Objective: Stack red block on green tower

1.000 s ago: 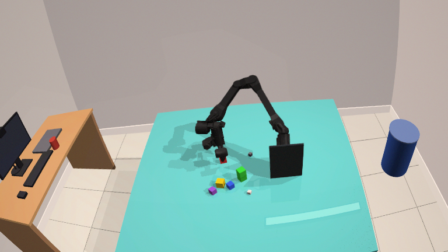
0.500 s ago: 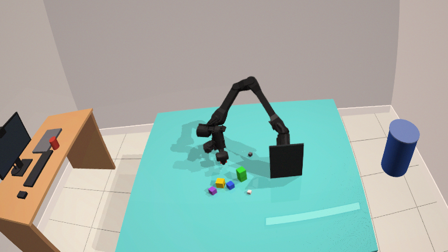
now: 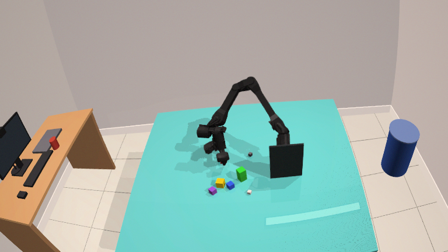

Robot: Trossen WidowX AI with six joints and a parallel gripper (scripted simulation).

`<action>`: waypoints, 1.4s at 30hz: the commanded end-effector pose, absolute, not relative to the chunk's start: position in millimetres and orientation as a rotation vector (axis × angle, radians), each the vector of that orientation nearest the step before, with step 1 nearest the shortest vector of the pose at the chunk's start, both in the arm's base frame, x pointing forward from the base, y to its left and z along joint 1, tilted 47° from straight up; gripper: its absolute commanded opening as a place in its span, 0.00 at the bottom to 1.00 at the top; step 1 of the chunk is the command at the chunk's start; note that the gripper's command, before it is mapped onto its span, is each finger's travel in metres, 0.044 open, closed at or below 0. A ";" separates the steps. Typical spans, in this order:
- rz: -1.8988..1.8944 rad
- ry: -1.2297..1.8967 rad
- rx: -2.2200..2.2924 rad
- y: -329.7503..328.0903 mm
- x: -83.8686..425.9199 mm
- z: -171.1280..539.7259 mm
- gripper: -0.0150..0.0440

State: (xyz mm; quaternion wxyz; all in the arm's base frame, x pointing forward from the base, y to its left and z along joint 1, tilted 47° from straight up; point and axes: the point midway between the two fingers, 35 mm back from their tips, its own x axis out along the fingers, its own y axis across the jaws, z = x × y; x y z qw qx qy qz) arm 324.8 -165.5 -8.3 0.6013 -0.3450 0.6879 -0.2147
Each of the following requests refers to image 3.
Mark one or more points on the blue block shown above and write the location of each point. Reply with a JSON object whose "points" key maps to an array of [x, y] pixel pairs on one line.
{"points": [[230, 185]]}

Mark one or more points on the small purple block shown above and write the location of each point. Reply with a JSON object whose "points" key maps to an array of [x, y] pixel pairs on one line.
{"points": [[212, 190]]}

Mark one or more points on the yellow block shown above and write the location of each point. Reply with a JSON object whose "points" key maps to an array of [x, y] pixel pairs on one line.
{"points": [[220, 182]]}

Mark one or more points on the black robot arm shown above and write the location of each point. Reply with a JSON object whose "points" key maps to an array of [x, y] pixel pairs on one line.
{"points": [[220, 116]]}

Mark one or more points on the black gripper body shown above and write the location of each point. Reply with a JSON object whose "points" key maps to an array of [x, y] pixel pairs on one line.
{"points": [[221, 146]]}

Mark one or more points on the green block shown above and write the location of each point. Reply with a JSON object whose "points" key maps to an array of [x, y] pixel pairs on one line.
{"points": [[242, 179], [241, 172]]}

